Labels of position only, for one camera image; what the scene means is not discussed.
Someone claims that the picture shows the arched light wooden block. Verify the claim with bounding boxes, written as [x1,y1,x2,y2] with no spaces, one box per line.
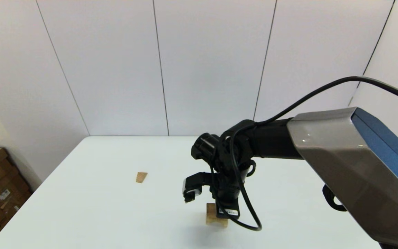
[206,214,229,228]

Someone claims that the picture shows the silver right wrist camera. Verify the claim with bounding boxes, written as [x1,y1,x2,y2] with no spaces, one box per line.
[183,172,214,203]

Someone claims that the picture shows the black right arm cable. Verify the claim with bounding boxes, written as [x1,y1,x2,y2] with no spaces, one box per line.
[209,76,398,231]

